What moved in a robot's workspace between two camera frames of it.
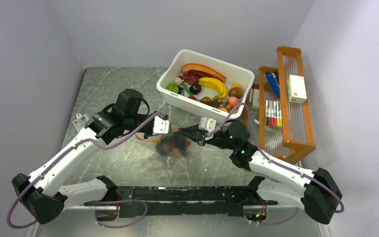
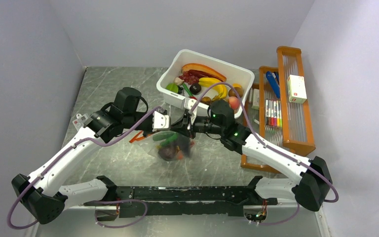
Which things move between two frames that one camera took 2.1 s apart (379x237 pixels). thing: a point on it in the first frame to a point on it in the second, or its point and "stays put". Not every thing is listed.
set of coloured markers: [273, 110] stays put
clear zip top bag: [171, 147] stays put
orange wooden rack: [284, 124] stays put
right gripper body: [219, 141] to [191, 130]
